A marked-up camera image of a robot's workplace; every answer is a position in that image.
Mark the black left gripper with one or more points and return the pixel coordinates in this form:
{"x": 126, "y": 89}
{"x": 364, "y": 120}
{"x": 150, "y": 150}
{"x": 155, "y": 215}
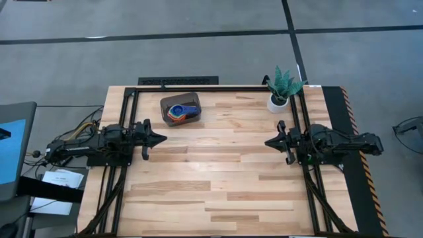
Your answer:
{"x": 145, "y": 140}

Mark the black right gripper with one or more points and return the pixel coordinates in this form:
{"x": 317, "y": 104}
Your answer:
{"x": 291, "y": 142}

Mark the green plant in white pot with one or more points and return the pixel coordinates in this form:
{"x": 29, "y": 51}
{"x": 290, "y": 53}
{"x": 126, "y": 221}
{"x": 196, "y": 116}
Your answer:
{"x": 282, "y": 82}

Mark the black bar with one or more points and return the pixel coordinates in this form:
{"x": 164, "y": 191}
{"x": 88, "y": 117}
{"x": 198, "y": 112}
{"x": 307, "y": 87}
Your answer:
{"x": 49, "y": 191}

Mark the black hazard-striped side panel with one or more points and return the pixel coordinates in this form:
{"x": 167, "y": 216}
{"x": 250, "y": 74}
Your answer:
{"x": 363, "y": 205}

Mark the black perforated strip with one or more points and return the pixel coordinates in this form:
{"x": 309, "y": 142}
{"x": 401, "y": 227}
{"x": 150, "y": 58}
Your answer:
{"x": 172, "y": 80}

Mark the white paper sheet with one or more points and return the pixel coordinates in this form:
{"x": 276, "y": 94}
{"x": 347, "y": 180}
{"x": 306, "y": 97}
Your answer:
{"x": 62, "y": 178}
{"x": 49, "y": 206}

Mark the black round knob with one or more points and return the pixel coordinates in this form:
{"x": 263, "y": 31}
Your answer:
{"x": 36, "y": 154}

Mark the grey basket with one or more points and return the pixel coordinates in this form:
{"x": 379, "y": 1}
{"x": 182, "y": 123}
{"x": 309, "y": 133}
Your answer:
{"x": 185, "y": 98}

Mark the orange measuring cup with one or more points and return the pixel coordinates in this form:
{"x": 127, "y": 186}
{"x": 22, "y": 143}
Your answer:
{"x": 176, "y": 119}

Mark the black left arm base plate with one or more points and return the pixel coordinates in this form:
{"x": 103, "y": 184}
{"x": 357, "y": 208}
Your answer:
{"x": 99, "y": 162}

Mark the blue panel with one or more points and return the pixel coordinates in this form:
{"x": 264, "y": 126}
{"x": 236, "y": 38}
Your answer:
{"x": 13, "y": 152}

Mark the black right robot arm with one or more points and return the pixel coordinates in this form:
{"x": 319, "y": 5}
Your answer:
{"x": 347, "y": 142}

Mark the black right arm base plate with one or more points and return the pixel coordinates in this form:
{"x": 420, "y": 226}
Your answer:
{"x": 333, "y": 159}

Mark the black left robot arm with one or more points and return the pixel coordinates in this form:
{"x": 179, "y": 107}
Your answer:
{"x": 82, "y": 147}

